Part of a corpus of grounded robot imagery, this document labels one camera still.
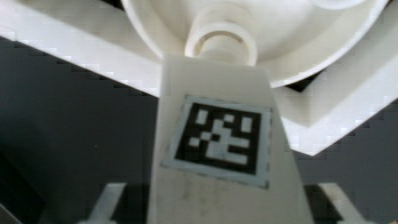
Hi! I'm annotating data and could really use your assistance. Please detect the white stool leg with tag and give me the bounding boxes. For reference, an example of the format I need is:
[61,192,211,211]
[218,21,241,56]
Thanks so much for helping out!
[147,32,312,224]

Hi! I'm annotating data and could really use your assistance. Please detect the white front wall barrier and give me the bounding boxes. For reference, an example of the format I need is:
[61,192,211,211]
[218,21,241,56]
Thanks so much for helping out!
[0,0,161,97]

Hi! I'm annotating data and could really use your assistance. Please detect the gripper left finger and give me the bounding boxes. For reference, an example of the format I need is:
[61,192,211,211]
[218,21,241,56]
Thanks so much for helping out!
[76,183,125,224]

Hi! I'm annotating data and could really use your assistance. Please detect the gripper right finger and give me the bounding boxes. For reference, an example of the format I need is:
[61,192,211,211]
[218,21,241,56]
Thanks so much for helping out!
[317,183,376,224]

